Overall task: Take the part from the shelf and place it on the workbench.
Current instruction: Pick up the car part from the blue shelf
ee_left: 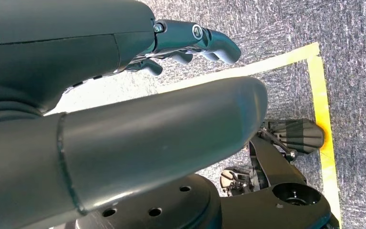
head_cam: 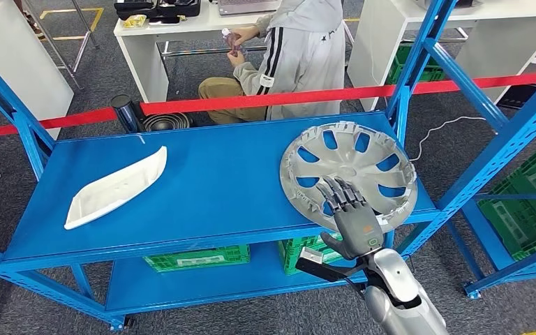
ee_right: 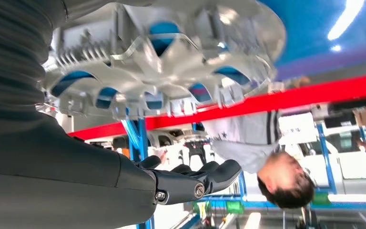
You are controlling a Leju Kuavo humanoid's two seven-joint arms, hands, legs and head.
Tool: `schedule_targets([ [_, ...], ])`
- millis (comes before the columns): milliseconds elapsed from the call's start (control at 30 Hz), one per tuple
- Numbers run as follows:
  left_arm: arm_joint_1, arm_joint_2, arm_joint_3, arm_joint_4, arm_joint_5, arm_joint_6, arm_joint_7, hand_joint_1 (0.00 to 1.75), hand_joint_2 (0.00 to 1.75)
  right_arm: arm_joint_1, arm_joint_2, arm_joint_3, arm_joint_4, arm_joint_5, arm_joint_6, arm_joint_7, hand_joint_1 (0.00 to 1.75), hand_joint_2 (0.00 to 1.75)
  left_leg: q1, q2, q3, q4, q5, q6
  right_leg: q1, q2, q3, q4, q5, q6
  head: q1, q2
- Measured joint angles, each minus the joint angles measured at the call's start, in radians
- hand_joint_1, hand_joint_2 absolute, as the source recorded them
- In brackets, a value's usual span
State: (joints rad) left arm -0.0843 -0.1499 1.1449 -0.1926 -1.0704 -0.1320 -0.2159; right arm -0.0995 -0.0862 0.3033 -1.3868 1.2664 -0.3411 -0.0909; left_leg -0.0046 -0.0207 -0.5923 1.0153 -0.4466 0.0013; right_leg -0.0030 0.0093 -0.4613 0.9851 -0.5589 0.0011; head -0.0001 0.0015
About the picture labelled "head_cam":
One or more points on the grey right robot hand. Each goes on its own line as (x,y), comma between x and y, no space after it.
(358,231)

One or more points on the grey plastic hubcap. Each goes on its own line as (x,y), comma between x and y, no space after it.
(344,159)

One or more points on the clear plastic bottle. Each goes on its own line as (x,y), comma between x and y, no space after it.
(232,39)

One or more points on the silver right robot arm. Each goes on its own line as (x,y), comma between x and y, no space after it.
(397,282)

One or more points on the blue metal shelf rack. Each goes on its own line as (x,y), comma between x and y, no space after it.
(517,270)
(212,185)

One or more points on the white curved plastic part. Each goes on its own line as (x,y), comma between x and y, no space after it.
(115,187)

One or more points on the green plastic crate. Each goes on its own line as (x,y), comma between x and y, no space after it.
(295,266)
(527,217)
(295,245)
(436,73)
(194,259)

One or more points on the red barrier belt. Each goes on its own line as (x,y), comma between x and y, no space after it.
(295,96)

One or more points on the person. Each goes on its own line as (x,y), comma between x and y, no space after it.
(305,60)

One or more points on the white desk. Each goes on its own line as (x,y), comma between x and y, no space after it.
(374,46)
(141,64)

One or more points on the black flat device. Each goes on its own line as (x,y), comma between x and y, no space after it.
(520,97)

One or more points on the grey laptop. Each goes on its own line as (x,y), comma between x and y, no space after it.
(245,7)

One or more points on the black phone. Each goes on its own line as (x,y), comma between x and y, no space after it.
(164,20)

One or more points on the black case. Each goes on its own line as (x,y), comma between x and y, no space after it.
(166,8)

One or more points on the yellow snack bag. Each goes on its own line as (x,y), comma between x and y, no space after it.
(135,21)

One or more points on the white panel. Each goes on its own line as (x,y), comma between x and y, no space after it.
(13,64)

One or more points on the black barrier post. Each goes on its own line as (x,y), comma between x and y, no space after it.
(127,115)

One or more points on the metal frame stand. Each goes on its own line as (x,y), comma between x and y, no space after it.
(53,46)

